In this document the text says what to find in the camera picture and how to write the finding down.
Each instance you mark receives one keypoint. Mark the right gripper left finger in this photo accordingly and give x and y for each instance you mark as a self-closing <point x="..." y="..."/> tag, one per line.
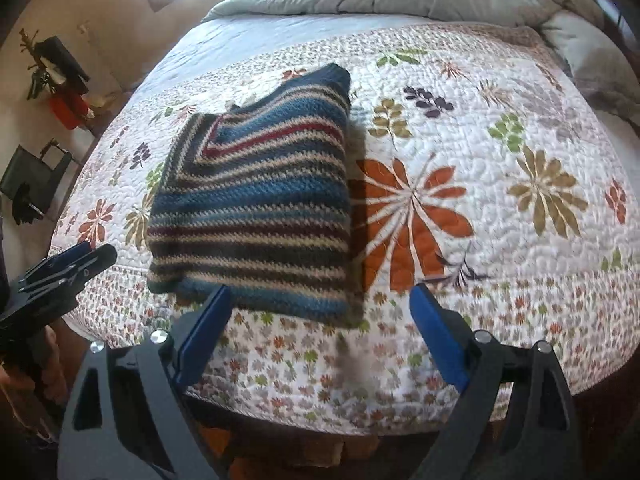
<point x="126" y="418"/>

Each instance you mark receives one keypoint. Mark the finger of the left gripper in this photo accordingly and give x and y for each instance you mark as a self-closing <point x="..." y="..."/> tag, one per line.
<point x="75" y="274"/>
<point x="52" y="265"/>

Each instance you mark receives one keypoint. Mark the blue striped knit sweater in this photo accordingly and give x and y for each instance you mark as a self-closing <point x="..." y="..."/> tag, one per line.
<point x="256" y="199"/>

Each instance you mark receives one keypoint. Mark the coat rack with clothes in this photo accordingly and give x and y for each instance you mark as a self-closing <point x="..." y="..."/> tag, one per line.
<point x="57" y="73"/>

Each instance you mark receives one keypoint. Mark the person's left hand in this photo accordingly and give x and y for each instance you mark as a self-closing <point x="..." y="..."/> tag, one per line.
<point x="52" y="374"/>

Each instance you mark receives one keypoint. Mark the black chair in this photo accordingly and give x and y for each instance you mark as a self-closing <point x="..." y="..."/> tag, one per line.
<point x="30" y="183"/>

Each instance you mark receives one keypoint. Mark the grey pillow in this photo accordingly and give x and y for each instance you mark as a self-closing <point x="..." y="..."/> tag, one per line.
<point x="598" y="68"/>

